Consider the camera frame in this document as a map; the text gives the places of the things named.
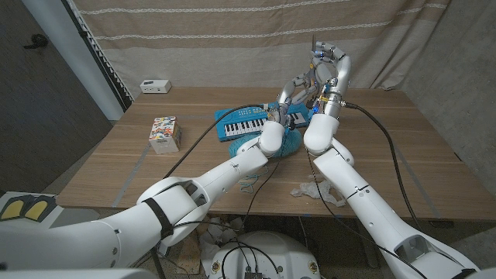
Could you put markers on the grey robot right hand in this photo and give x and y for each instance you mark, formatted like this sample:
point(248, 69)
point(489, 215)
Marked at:
point(341, 77)

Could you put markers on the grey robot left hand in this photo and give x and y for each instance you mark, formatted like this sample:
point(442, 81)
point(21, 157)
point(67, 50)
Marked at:
point(294, 91)

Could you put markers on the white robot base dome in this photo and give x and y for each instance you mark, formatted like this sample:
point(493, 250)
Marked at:
point(271, 255)

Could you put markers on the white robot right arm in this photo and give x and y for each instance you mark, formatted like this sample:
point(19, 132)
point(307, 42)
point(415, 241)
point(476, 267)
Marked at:
point(368, 205)

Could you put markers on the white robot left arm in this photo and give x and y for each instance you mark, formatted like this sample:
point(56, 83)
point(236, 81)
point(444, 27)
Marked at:
point(155, 217)

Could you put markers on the teal yarn skein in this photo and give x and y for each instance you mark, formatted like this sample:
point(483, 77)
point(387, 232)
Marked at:
point(292, 143)

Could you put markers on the blue toy piano keyboard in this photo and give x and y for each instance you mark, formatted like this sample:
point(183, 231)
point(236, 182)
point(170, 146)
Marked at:
point(240, 122)

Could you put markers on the crumpled clear plastic tape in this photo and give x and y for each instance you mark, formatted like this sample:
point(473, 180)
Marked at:
point(310, 190)

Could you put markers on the colourful printed package box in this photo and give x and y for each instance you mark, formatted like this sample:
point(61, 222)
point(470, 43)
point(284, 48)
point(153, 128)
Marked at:
point(164, 131)

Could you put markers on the beige striped curtain backdrop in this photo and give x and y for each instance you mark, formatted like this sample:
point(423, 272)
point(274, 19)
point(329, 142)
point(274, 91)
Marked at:
point(213, 46)

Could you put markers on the white power strip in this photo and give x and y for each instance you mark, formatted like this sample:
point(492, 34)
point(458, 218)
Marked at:
point(155, 86)

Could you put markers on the crumpled white paper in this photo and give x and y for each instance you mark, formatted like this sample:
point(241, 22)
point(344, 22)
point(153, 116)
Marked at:
point(217, 236)

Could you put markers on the grey table leg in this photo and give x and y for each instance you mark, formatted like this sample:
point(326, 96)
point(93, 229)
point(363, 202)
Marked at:
point(373, 259)

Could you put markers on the black base connector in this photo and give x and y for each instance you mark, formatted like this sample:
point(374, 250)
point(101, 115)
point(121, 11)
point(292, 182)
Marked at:
point(253, 276)

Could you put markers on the dark perforated panel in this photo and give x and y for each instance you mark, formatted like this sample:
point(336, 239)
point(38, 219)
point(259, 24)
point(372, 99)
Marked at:
point(98, 54)

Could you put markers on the white floor platform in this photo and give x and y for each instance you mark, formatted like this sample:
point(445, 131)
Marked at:
point(73, 215)

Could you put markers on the dark wooden door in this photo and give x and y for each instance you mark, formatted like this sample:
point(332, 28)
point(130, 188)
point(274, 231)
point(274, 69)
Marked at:
point(38, 116)

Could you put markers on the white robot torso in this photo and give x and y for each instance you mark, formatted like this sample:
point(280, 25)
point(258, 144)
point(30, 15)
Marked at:
point(77, 274)

